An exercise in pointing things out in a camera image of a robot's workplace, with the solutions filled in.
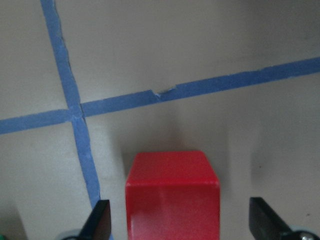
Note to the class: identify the red wooden block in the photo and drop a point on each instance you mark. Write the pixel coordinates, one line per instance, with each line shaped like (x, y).
(172, 195)

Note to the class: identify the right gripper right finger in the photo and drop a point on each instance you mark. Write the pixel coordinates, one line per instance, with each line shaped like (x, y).
(265, 223)

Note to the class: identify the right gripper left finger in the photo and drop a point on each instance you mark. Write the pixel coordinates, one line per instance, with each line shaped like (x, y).
(98, 225)

